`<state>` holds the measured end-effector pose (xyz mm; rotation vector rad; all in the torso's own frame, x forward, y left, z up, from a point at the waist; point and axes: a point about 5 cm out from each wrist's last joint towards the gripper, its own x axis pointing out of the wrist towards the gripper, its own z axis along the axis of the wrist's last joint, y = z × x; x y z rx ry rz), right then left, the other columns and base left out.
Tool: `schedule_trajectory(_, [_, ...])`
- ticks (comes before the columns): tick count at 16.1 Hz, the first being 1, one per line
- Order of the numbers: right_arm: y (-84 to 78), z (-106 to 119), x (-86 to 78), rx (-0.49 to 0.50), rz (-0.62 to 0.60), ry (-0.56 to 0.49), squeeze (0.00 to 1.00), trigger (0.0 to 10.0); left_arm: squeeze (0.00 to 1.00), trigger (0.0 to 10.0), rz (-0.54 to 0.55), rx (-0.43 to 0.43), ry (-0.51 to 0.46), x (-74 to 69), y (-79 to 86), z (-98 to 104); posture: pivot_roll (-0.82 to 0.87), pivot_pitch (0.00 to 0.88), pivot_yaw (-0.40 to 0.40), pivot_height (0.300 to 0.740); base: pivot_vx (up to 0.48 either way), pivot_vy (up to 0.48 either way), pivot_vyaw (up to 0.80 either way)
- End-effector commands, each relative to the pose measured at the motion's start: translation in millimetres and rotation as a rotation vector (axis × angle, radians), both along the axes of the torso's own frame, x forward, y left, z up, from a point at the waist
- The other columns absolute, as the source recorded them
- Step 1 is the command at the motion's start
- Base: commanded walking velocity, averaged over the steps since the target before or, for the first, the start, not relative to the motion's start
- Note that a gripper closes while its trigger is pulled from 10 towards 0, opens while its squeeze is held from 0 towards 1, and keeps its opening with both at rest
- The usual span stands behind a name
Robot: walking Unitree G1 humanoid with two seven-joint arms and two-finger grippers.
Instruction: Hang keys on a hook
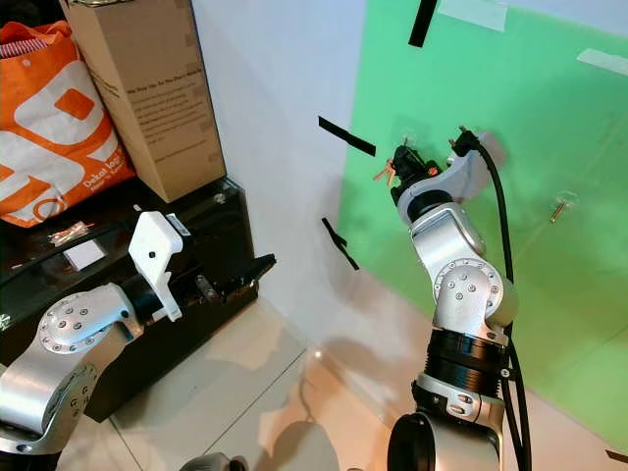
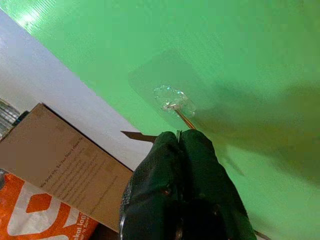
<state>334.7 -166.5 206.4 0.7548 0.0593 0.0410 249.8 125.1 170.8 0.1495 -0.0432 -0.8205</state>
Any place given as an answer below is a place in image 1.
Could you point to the black table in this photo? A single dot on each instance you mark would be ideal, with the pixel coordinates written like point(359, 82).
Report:
point(78, 294)

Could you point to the clear adhesive wall hook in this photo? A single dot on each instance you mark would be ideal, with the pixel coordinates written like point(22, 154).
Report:
point(566, 206)
point(410, 135)

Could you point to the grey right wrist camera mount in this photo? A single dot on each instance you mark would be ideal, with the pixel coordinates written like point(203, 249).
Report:
point(466, 169)

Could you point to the silver round table cap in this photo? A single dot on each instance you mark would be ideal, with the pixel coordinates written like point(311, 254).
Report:
point(220, 196)

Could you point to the red-tagged key bunch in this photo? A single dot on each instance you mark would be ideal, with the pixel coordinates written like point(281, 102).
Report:
point(385, 174)

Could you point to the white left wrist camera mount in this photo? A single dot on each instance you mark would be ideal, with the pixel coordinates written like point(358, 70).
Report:
point(155, 260)

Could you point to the orange white shopping bag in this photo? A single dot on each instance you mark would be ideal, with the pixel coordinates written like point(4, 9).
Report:
point(59, 137)

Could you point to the robot left leg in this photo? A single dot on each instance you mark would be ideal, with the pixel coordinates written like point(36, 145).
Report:
point(211, 462)

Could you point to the green wall sheet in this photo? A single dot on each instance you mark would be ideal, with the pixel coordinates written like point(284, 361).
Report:
point(549, 128)

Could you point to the white card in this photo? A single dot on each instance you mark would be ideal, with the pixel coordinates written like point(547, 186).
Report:
point(84, 255)

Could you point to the red white striped cloth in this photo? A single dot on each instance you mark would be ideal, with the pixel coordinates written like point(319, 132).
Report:
point(25, 47)

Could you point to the black tape strip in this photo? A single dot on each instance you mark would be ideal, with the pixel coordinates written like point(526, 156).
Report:
point(347, 136)
point(423, 22)
point(340, 243)

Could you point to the large brown cardboard box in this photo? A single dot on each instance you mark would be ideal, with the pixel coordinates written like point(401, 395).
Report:
point(157, 98)

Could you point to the translucent tape strip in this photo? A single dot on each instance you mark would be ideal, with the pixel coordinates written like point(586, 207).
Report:
point(603, 61)
point(473, 12)

